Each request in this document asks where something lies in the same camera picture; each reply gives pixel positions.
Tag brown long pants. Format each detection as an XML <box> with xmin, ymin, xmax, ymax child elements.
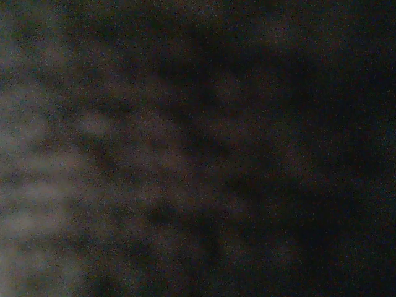
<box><xmin>0</xmin><ymin>0</ymin><xmax>396</xmax><ymax>297</ymax></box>

